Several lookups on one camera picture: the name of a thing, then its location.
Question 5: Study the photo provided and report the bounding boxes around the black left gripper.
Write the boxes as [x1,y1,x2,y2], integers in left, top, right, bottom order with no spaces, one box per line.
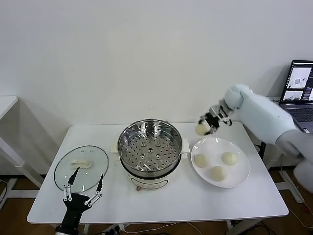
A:
[60,167,104,228]

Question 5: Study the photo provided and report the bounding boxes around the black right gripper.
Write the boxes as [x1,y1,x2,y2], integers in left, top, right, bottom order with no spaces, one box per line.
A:
[198,111,223,137]

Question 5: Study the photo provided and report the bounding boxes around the white steamed baozi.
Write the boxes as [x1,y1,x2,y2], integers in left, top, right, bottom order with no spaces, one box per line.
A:
[210,165,227,182]
[221,151,238,166]
[194,153,210,168]
[195,123,211,137]

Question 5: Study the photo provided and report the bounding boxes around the round glass pot lid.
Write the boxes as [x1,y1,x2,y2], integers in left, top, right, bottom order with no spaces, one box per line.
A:
[53,145,110,192]

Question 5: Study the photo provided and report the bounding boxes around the stainless steel steamer basket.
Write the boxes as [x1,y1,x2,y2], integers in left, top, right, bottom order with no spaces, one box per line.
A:
[117,118,183,172]

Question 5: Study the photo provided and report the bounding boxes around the white power strip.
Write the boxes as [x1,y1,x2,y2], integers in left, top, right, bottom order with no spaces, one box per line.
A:
[101,224,125,235]

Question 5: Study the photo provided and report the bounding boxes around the round white plate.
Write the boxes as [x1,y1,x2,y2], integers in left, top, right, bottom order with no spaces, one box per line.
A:
[190,137,251,188]

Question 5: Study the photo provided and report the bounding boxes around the white electric cooker base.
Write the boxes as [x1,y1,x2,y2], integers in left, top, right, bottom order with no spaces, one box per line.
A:
[111,138,190,192]

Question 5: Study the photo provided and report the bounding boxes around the grey open laptop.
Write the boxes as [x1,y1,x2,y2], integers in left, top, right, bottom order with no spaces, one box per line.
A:
[279,60,313,134]

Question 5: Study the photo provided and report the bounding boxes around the white side table with laptop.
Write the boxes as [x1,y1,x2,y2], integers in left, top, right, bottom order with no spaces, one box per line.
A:
[265,96,313,204]

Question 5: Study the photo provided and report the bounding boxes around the empty white side table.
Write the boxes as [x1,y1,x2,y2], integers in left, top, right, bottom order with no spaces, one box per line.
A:
[0,95,45,211]

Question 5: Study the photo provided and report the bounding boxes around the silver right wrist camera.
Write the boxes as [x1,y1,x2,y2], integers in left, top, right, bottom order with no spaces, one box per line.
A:
[220,114,233,126]

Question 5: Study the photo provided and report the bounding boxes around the black table clamp post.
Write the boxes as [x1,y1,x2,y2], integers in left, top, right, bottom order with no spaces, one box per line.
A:
[259,141,267,160]

